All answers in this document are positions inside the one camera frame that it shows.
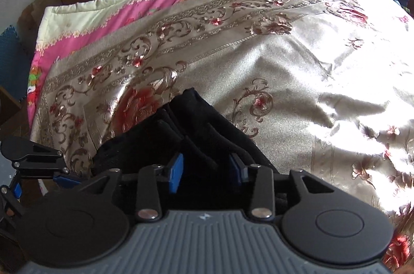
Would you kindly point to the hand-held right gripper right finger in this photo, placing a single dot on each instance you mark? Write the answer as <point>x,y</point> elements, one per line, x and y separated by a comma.
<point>235,172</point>

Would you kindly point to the blue foam floor mat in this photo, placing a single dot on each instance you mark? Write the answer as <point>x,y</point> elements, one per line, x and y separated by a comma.
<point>13,60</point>

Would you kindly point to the gold floral bedspread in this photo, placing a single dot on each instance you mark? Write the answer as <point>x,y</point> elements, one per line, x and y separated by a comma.
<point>291,73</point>

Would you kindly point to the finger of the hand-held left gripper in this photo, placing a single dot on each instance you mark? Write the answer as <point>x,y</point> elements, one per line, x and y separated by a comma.
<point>66,177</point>
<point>17,189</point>

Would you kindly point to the black pants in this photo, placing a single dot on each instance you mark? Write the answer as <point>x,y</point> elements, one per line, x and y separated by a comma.
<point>194,122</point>

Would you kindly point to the pink printed quilt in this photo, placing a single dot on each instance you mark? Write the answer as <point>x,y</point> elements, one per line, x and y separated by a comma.
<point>135,10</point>

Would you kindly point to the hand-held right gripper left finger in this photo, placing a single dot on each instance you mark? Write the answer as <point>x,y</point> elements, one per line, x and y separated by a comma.
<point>176,173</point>

